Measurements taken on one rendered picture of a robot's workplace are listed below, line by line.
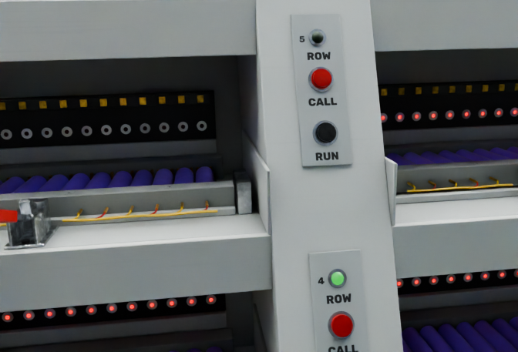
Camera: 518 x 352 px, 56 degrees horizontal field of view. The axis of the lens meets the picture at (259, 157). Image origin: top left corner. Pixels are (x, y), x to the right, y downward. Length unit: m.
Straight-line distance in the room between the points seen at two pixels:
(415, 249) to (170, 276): 0.19
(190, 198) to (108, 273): 0.09
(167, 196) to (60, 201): 0.09
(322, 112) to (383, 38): 0.09
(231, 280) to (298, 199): 0.08
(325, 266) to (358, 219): 0.04
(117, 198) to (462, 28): 0.32
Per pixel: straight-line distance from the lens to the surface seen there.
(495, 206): 0.47
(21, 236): 0.42
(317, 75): 0.39
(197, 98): 0.54
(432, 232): 0.41
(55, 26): 0.42
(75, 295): 0.39
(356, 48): 0.41
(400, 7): 0.44
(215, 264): 0.38
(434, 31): 0.45
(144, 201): 0.42
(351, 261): 0.38
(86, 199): 0.42
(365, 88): 0.40
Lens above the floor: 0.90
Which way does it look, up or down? 7 degrees up
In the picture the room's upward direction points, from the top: 4 degrees counter-clockwise
